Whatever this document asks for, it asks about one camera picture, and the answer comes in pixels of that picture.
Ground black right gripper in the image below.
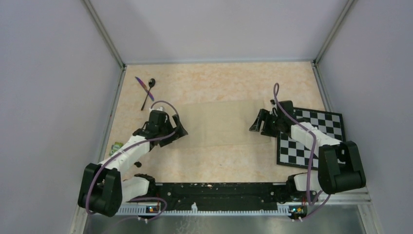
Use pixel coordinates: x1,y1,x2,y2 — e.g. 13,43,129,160
249,109,283,137

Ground cream cloth napkin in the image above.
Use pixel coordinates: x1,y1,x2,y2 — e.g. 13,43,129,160
171,100,270,149

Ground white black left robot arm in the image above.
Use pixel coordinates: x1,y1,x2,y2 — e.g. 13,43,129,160
77,109,188,217

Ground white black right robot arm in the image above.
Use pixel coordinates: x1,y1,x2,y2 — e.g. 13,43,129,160
249,100,366,201

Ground black white checkerboard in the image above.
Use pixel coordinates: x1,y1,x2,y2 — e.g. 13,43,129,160
276,107,346,169

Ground small black object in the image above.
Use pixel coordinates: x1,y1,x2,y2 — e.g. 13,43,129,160
135,161,142,168

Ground iridescent purple knife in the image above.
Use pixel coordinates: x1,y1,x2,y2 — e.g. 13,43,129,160
135,77,149,92

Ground black spoon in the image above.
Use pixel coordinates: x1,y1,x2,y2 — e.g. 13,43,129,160
141,78,156,111

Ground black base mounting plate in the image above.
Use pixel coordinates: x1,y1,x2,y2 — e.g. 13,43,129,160
144,182,306,212

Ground green white small package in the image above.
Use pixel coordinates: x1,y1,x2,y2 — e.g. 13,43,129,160
109,142,124,156

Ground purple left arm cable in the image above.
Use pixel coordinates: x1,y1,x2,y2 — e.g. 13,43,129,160
84,100,180,223

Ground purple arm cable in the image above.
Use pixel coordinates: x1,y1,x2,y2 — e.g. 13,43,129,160
273,83,331,222
84,100,180,223

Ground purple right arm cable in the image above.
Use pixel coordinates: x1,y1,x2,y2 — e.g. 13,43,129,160
273,83,331,222

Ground aluminium front rail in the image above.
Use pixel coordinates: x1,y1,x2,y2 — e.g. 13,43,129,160
77,181,372,216

